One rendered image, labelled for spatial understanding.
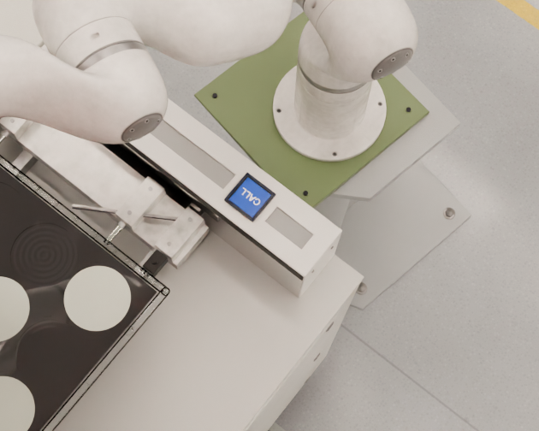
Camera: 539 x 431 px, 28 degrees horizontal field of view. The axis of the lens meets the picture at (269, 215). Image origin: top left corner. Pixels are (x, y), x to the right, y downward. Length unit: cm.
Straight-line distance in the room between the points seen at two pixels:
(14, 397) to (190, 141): 46
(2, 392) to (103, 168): 38
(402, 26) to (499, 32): 147
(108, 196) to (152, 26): 47
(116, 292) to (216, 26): 52
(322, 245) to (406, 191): 107
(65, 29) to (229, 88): 63
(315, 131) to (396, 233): 89
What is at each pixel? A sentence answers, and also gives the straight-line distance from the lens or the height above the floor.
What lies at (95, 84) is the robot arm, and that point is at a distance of 118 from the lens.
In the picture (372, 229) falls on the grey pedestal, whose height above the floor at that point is 1.
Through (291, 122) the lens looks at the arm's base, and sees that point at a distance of 179.
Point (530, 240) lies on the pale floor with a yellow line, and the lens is 269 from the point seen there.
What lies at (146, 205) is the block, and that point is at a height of 91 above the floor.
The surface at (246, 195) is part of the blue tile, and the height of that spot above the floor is 96.
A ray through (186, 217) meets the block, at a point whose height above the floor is 91.
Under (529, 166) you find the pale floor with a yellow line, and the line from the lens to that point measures 275.
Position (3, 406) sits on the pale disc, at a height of 90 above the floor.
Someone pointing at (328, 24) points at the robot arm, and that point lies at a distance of 144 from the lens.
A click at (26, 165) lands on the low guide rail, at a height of 85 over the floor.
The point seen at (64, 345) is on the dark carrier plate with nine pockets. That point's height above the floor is 90.
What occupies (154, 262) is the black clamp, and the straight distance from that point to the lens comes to 165.
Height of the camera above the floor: 250
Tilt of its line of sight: 73 degrees down
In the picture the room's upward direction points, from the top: 5 degrees clockwise
